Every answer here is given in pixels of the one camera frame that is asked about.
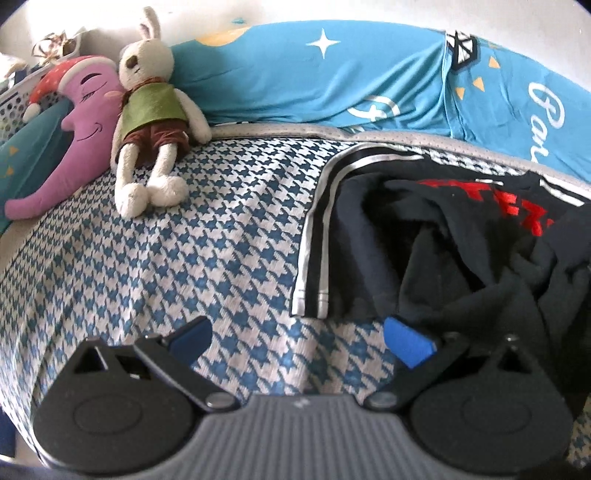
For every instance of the teal pillow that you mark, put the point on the teal pillow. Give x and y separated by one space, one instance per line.
27 161

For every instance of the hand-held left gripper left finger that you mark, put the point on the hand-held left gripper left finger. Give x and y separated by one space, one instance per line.
191 338

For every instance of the black white-striped t-shirt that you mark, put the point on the black white-striped t-shirt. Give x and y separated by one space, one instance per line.
461 258

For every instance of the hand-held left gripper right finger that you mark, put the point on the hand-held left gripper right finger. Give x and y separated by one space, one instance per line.
408 345

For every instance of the purple moon plush pillow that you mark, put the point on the purple moon plush pillow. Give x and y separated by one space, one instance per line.
83 134

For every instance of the blue printed quilt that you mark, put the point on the blue printed quilt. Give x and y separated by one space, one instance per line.
369 78

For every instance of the white perforated basket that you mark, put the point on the white perforated basket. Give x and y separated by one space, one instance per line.
14 108

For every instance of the beige rabbit plush toy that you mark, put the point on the beige rabbit plush toy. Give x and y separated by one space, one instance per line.
147 106

